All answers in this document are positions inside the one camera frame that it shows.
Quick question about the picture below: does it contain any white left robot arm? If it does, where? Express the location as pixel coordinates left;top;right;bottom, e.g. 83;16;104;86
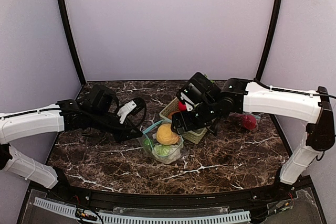
1;85;146;189

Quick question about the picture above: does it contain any black table edge rail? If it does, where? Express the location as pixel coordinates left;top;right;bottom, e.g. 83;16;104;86
47;176;303;211

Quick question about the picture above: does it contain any round red fruit toy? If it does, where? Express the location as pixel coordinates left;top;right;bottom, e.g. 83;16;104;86
178;102;186;111

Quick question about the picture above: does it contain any black frame post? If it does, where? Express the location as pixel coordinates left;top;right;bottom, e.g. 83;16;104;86
57;0;86;87
255;0;282;81

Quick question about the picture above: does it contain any black left frame post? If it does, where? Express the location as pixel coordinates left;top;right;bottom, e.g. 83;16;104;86
57;0;86;87

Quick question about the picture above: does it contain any brown potato toy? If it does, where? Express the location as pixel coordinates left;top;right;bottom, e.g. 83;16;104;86
167;112;174;120

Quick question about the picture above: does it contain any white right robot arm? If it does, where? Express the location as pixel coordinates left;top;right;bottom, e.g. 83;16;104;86
171;72;335;185

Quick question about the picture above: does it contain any yellow peach toy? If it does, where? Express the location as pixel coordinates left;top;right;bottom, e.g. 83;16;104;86
156;124;180;145

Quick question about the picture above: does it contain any green leafy vegetable toy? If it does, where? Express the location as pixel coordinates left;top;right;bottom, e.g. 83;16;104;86
142;138;153;150

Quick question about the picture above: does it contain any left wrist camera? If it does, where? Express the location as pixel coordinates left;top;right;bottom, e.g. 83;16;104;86
117;98;146;124

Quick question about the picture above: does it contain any light blue cable duct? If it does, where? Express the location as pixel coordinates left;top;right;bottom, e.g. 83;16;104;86
33;197;251;224

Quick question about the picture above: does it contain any clear zip bag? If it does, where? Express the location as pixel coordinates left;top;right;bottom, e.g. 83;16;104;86
138;120;184;165
229;113;260;132

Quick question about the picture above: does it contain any black right frame post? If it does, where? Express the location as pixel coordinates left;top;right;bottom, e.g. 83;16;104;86
255;0;282;81

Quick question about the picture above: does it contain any pale green perforated basket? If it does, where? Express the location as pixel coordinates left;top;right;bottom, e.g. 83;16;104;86
159;97;211;145

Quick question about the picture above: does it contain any white green cabbage toy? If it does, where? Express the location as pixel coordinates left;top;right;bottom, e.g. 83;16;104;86
152;144;182;164

